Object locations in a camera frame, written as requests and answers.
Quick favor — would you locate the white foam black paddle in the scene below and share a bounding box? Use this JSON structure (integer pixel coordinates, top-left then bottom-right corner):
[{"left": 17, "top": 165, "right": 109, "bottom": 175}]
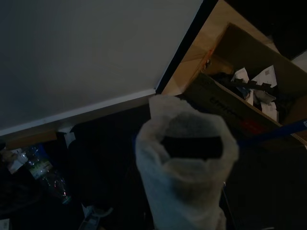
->
[{"left": 134, "top": 94, "right": 240, "bottom": 230}]

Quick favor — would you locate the blue long-handled dustpan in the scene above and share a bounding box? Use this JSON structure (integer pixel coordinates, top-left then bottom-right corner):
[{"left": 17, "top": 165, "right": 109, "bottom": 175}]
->
[{"left": 225, "top": 119, "right": 307, "bottom": 150}]

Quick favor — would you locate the white skirting board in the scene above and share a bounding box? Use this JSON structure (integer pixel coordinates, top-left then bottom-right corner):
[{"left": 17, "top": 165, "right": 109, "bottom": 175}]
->
[{"left": 0, "top": 88, "right": 157, "bottom": 138}]

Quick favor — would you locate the small white folded paper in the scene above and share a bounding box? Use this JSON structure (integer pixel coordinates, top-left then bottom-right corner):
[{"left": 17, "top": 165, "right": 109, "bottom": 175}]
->
[{"left": 231, "top": 68, "right": 250, "bottom": 84}]

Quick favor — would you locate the black jagged plastic strip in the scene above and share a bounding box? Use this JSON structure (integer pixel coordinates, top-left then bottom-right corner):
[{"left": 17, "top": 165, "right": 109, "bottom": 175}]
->
[{"left": 231, "top": 80, "right": 272, "bottom": 91}]

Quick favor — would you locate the white paper sheet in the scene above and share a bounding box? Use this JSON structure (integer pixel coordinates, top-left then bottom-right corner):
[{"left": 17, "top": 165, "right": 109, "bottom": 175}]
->
[{"left": 260, "top": 102, "right": 279, "bottom": 122}]

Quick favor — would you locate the white grey plastic part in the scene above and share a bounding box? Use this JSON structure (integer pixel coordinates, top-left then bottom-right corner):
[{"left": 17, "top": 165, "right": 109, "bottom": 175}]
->
[{"left": 79, "top": 203, "right": 113, "bottom": 230}]

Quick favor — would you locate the large white printed paper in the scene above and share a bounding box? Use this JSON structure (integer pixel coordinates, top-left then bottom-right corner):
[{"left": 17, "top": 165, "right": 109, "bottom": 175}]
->
[{"left": 250, "top": 65, "right": 279, "bottom": 87}]

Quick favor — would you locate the brown cardboard box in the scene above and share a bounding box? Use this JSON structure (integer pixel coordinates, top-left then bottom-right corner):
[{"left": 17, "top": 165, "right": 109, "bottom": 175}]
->
[{"left": 183, "top": 22, "right": 307, "bottom": 149}]

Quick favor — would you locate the clear plastic bottle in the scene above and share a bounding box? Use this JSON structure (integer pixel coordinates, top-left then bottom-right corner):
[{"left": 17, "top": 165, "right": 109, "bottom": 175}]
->
[{"left": 23, "top": 145, "right": 72, "bottom": 205}]

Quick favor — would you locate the white crumpled container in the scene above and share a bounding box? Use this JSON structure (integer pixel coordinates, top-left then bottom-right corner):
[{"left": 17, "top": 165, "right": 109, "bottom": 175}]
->
[{"left": 7, "top": 148, "right": 27, "bottom": 174}]

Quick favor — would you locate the black cabinet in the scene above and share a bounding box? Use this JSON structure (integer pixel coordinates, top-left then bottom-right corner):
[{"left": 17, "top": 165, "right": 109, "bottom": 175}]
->
[{"left": 224, "top": 0, "right": 307, "bottom": 60}]

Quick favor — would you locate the black door frame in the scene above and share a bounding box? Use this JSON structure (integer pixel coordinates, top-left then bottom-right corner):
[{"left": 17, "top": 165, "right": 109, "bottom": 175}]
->
[{"left": 155, "top": 0, "right": 220, "bottom": 95}]

